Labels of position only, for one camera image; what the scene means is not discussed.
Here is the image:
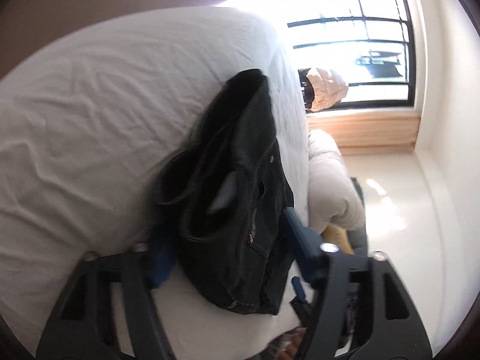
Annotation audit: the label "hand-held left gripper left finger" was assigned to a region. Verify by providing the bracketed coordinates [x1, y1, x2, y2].
[35, 225, 179, 360]

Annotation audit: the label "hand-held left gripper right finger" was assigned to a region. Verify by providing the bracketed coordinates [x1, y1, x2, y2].
[283, 208, 436, 360]

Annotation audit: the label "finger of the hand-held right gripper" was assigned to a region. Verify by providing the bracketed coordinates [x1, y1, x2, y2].
[289, 275, 314, 325]

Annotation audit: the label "black pants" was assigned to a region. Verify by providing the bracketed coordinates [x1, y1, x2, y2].
[152, 68, 297, 316]

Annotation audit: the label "yellow patterned pillow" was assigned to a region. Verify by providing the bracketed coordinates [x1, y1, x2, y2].
[322, 225, 355, 256]

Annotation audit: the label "grey upholstered headboard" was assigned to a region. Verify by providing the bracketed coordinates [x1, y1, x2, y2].
[349, 178, 370, 257]

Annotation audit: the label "white pillow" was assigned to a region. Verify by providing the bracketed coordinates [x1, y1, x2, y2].
[307, 128, 366, 235]

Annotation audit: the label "black clothes rack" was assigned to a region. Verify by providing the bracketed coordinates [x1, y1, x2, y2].
[298, 68, 314, 115]

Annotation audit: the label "beige puffer jacket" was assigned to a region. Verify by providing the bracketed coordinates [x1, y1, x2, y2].
[304, 67, 349, 112]

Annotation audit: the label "white bed sheet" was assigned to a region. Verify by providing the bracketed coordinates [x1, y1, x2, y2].
[0, 5, 312, 360]

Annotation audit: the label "black framed window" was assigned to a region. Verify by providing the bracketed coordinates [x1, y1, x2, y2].
[287, 0, 417, 107]

